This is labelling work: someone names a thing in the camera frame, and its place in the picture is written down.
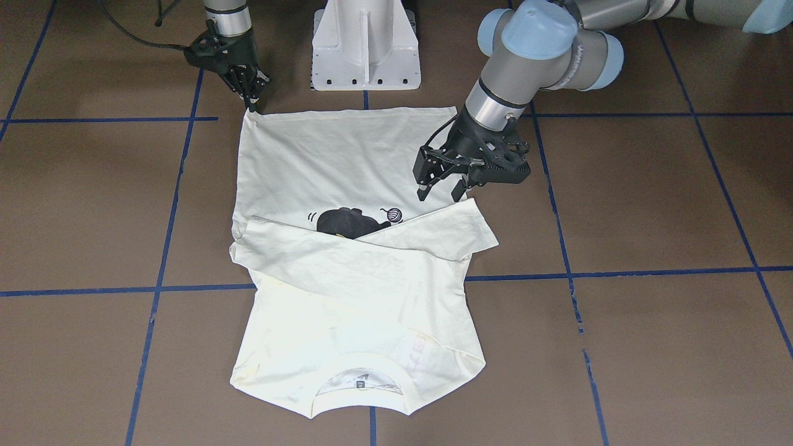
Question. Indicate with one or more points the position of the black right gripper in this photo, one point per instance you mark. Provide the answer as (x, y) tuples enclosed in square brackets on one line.
[(237, 54)]

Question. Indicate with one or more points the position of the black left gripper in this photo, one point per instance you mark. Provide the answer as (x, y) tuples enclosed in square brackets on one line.
[(469, 140)]

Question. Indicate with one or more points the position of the cream long-sleeve printed shirt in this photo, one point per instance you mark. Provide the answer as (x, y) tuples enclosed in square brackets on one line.
[(360, 297)]

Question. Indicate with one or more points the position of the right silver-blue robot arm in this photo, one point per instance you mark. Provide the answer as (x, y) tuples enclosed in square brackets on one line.
[(233, 18)]

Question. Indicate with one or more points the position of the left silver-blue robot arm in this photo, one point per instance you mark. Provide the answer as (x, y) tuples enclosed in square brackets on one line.
[(553, 45)]

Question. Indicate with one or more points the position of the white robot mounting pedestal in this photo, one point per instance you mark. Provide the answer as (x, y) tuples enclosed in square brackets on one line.
[(364, 45)]

